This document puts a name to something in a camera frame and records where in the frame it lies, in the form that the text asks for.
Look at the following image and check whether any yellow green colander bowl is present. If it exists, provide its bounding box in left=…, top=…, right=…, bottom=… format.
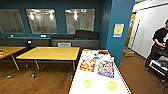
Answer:
left=106, top=80, right=119, bottom=92
left=83, top=79, right=93, bottom=89

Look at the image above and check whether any white oval plate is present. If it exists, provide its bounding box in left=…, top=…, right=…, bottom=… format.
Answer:
left=82, top=49, right=94, bottom=55

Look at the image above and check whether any dark long sofa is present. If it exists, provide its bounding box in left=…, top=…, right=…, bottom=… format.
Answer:
left=0, top=29, right=101, bottom=50

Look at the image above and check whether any interior glass window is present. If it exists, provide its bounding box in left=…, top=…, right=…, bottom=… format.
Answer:
left=64, top=8, right=96, bottom=35
left=25, top=8, right=58, bottom=35
left=0, top=8, right=26, bottom=35

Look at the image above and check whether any wooden yellow table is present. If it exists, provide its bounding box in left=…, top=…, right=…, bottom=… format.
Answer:
left=0, top=45, right=27, bottom=72
left=15, top=46, right=81, bottom=79

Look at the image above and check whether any white illuminated table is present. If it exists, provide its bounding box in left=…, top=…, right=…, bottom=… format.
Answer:
left=68, top=48, right=133, bottom=94

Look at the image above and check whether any cardboard box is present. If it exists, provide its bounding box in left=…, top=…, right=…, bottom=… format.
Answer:
left=122, top=48, right=135, bottom=58

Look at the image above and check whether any person in black shirt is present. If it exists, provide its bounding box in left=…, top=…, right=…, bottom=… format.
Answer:
left=145, top=18, right=168, bottom=71

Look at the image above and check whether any black wheeled cart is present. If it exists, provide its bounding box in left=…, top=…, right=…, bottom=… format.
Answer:
left=148, top=49, right=168, bottom=83

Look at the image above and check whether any blue ring plate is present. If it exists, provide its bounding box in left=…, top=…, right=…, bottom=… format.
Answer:
left=80, top=54, right=91, bottom=62

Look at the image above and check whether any beige framed wall notice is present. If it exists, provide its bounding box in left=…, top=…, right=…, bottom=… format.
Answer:
left=113, top=23, right=125, bottom=38

